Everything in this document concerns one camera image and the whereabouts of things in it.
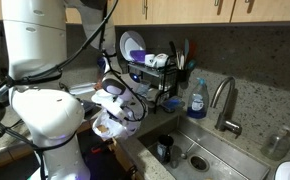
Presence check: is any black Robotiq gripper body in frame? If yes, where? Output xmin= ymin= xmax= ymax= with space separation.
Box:
xmin=109 ymin=106 xmax=138 ymax=129

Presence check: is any white plastic takeout bag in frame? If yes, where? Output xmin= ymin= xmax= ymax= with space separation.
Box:
xmin=91 ymin=89 xmax=143 ymax=141

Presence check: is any white flat tray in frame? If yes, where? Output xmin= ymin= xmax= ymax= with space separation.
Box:
xmin=68 ymin=82 xmax=98 ymax=96

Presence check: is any blue dish sponge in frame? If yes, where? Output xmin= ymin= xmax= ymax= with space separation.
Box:
xmin=161 ymin=96 xmax=185 ymax=113

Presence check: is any black mug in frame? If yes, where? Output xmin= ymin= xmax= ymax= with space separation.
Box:
xmin=156 ymin=134 xmax=175 ymax=164

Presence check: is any small white cup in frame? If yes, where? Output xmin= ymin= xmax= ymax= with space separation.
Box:
xmin=144 ymin=53 xmax=156 ymax=67

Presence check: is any clear drinking glass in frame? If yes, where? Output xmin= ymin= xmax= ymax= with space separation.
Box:
xmin=169 ymin=144 xmax=183 ymax=169

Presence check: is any white mug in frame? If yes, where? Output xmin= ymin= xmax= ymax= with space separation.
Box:
xmin=153 ymin=53 xmax=170 ymax=69

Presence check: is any metal spoon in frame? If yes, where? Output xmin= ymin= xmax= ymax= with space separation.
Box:
xmin=179 ymin=142 xmax=196 ymax=160

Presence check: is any black utensil holder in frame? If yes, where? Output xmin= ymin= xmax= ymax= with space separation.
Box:
xmin=176 ymin=68 xmax=193 ymax=90

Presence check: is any blue dish soap bottle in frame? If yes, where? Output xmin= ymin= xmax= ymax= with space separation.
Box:
xmin=186 ymin=77 xmax=210 ymax=120

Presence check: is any white dinner plate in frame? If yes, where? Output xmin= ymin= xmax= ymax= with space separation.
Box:
xmin=119 ymin=30 xmax=147 ymax=63

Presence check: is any silver cutlery bunch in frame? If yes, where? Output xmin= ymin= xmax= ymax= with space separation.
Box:
xmin=175 ymin=49 xmax=186 ymax=70

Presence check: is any black spatula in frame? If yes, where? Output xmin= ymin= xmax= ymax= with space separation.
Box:
xmin=168 ymin=40 xmax=179 ymax=61

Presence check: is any teal round scoop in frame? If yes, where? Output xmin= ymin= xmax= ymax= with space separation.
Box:
xmin=185 ymin=59 xmax=198 ymax=72

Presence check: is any sink drain strainer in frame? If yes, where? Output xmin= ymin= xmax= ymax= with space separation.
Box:
xmin=188 ymin=154 xmax=210 ymax=173

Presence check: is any teal spatula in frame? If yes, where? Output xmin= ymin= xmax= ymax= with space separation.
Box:
xmin=183 ymin=37 xmax=190 ymax=59

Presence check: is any red spatula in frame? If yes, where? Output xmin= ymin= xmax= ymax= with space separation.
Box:
xmin=187 ymin=39 xmax=197 ymax=63

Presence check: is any brushed steel faucet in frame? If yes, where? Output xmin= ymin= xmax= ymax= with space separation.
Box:
xmin=209 ymin=76 xmax=243 ymax=138

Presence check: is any stainless steel sink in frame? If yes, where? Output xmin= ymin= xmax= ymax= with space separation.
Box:
xmin=137 ymin=114 xmax=271 ymax=180

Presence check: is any clear pump soap dispenser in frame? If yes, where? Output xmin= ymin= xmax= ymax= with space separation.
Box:
xmin=260 ymin=124 xmax=290 ymax=162

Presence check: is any black wire dish rack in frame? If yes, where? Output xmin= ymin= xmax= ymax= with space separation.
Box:
xmin=127 ymin=61 xmax=180 ymax=114

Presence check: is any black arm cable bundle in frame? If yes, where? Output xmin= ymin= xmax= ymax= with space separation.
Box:
xmin=0 ymin=0 xmax=150 ymax=180

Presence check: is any steel wall cabinet handle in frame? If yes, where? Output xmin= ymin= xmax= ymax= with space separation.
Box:
xmin=141 ymin=0 xmax=150 ymax=20
xmin=212 ymin=0 xmax=225 ymax=16

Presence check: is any wooden wall cabinet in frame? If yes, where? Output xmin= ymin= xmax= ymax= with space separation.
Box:
xmin=0 ymin=0 xmax=290 ymax=26

